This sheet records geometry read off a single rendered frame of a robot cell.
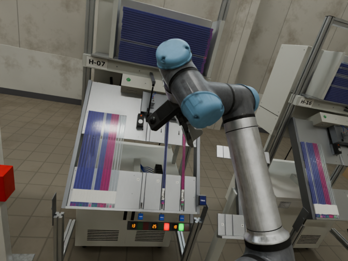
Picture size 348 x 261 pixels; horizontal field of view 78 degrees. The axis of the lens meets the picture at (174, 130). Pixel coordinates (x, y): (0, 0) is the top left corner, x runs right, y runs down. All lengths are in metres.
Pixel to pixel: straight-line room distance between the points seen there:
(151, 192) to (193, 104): 0.86
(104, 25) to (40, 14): 3.30
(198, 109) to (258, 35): 4.63
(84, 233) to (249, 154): 1.48
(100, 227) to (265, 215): 1.37
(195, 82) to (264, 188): 0.27
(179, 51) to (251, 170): 0.29
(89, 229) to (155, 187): 0.71
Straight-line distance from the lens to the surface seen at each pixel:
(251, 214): 0.52
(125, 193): 1.19
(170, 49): 0.47
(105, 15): 1.51
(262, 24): 5.03
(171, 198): 1.23
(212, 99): 0.41
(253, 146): 0.50
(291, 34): 5.38
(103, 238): 1.82
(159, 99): 1.29
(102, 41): 1.51
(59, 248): 1.43
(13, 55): 5.00
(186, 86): 0.43
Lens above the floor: 1.54
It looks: 22 degrees down
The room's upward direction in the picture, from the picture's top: 13 degrees clockwise
